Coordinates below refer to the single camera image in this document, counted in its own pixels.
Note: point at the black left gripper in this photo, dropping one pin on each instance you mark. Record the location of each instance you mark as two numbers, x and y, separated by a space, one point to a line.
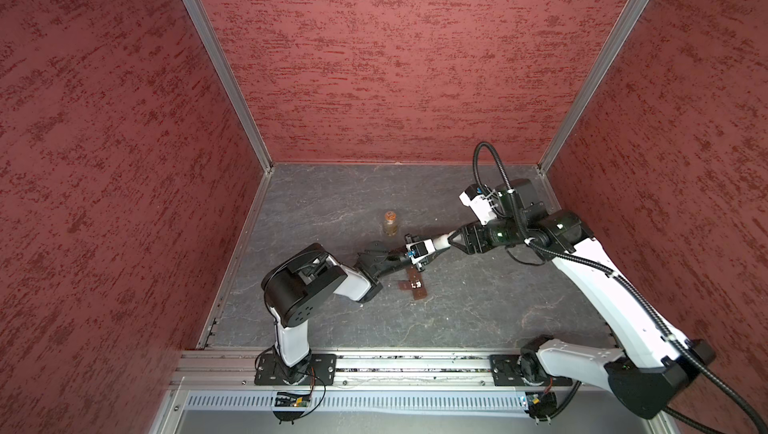
408 238

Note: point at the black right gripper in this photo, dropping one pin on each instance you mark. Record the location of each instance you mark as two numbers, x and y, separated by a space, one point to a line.
470 233

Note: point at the red weekly pill organizer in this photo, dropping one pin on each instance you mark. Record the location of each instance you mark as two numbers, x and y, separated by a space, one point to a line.
414 284

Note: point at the clear pill bottle gold lid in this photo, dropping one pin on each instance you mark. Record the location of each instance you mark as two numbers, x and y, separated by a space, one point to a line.
390 224

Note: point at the small white pill bottle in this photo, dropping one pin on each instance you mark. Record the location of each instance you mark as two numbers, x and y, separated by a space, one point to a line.
441 243

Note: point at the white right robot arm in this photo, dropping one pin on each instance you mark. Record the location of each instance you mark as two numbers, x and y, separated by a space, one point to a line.
644 372

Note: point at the white slotted cable duct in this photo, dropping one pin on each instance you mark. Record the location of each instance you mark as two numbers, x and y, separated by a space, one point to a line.
504 403

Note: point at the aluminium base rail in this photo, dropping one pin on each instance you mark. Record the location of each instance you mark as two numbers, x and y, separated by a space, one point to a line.
357 369

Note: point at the aluminium corner post right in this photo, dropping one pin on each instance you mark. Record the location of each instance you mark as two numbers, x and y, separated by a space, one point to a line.
620 32

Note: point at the aluminium corner post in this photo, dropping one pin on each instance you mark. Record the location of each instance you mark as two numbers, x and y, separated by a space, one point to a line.
620 32
223 69

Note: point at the aluminium corner post left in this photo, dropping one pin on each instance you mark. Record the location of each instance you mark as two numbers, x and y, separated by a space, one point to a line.
223 69

